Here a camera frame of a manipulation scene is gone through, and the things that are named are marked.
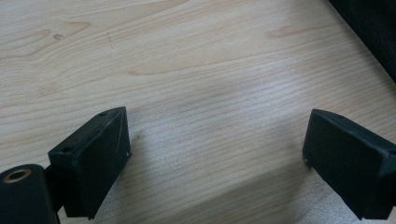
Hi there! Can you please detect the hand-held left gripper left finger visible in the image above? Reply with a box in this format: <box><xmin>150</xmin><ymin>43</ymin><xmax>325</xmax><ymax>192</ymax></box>
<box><xmin>48</xmin><ymin>105</ymin><xmax>133</xmax><ymax>220</ymax></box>

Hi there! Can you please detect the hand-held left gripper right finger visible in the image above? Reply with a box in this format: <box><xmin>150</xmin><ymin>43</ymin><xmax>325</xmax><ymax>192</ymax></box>
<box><xmin>302</xmin><ymin>108</ymin><xmax>396</xmax><ymax>221</ymax></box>

